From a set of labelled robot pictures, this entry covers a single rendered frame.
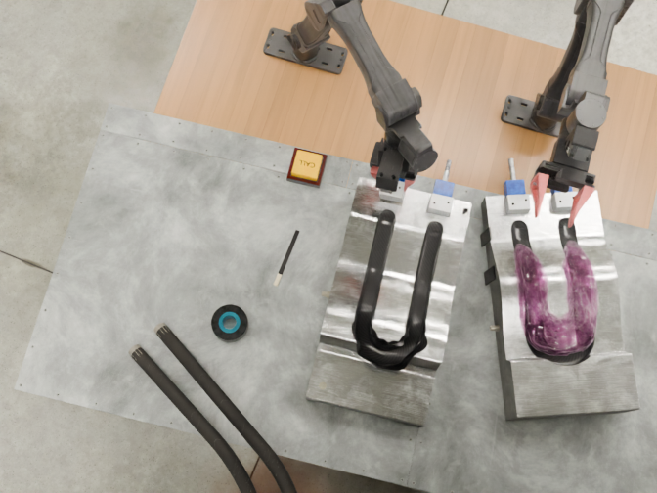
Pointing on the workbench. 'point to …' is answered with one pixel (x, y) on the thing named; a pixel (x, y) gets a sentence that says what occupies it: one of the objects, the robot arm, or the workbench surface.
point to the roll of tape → (229, 318)
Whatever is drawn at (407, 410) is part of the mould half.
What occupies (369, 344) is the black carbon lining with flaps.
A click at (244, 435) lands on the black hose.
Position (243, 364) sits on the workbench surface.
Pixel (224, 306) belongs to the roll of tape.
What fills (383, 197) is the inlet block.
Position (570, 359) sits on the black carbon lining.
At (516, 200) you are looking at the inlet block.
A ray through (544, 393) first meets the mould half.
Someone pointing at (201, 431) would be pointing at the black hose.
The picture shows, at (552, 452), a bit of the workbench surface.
